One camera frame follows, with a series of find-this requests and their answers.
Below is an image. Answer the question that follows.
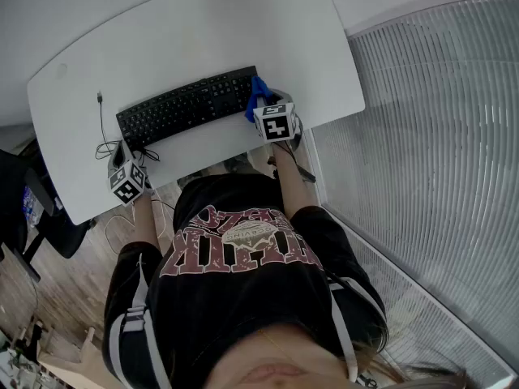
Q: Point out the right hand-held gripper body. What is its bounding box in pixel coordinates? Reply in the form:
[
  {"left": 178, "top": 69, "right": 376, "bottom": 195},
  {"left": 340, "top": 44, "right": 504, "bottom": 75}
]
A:
[{"left": 252, "top": 101, "right": 305, "bottom": 152}]

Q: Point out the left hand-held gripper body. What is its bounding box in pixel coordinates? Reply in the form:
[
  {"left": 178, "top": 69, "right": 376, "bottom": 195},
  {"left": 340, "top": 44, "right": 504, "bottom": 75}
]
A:
[{"left": 106, "top": 158, "right": 148, "bottom": 207}]

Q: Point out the blue cloth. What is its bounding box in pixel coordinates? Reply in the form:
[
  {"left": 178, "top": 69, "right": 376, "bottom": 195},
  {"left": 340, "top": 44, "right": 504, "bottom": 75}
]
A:
[{"left": 243, "top": 75, "right": 272, "bottom": 124}]

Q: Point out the black keyboard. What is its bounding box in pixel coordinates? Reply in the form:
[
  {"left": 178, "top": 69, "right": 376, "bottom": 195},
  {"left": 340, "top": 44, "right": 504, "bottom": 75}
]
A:
[{"left": 115, "top": 65, "right": 260, "bottom": 150}]

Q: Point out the person's left forearm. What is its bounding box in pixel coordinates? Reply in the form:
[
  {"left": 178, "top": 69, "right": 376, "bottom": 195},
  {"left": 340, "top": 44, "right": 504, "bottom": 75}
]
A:
[{"left": 129, "top": 194, "right": 161, "bottom": 254}]

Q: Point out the person's right forearm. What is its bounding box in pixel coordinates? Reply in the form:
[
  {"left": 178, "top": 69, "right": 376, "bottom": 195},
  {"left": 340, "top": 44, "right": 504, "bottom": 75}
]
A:
[{"left": 270, "top": 139, "right": 311, "bottom": 220}]

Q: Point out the dark metal bar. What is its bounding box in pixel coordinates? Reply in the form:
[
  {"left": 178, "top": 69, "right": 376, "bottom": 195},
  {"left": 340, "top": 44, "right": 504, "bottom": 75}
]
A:
[{"left": 291, "top": 162, "right": 318, "bottom": 185}]

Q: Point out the pack of water bottles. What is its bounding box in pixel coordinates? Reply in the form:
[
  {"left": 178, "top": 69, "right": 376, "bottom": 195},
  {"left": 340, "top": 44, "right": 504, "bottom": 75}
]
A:
[{"left": 22, "top": 184, "right": 44, "bottom": 229}]

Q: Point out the black office chair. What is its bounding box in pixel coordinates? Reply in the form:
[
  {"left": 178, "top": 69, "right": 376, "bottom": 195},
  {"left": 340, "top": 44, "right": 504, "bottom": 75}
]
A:
[{"left": 0, "top": 147, "right": 92, "bottom": 283}]

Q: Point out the ribbed glass partition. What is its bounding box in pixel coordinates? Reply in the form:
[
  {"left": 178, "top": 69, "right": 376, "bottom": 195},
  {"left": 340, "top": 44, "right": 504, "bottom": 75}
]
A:
[{"left": 303, "top": 0, "right": 519, "bottom": 389}]

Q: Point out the person's black printed shirt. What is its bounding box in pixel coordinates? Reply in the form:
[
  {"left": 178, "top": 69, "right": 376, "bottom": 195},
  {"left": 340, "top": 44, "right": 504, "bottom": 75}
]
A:
[{"left": 101, "top": 172, "right": 388, "bottom": 389}]

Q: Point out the beige cardboard box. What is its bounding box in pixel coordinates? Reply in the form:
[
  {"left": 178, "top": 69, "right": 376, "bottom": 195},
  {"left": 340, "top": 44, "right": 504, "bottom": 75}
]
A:
[{"left": 36, "top": 326, "right": 109, "bottom": 389}]

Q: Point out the person's face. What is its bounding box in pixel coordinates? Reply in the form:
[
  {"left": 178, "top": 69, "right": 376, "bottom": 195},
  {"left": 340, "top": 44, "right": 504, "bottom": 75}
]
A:
[{"left": 208, "top": 328, "right": 354, "bottom": 389}]

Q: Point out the white cable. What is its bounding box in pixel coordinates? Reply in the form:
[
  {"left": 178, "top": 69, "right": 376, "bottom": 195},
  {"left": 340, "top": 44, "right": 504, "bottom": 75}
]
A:
[{"left": 104, "top": 188, "right": 179, "bottom": 254}]

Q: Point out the black keyboard cable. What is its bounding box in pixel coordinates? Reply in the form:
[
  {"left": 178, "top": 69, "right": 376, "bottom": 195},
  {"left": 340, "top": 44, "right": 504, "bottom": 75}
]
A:
[{"left": 95, "top": 90, "right": 161, "bottom": 164}]

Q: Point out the grey harness strap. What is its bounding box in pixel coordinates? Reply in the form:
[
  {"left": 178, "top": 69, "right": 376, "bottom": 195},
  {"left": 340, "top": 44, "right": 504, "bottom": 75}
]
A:
[
  {"left": 108, "top": 253, "right": 174, "bottom": 389},
  {"left": 326, "top": 276, "right": 386, "bottom": 383}
]

